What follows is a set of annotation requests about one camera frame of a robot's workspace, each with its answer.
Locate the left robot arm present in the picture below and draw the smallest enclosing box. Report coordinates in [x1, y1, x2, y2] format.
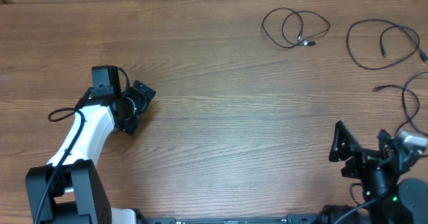
[25, 66, 156, 223]

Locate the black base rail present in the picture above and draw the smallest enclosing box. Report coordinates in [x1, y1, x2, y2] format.
[137, 213, 329, 224]

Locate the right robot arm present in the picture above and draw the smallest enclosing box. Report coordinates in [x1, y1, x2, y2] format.
[316, 120, 427, 223]

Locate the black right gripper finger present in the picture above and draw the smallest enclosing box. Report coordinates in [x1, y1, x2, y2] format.
[377, 129, 392, 150]
[328, 120, 360, 162]

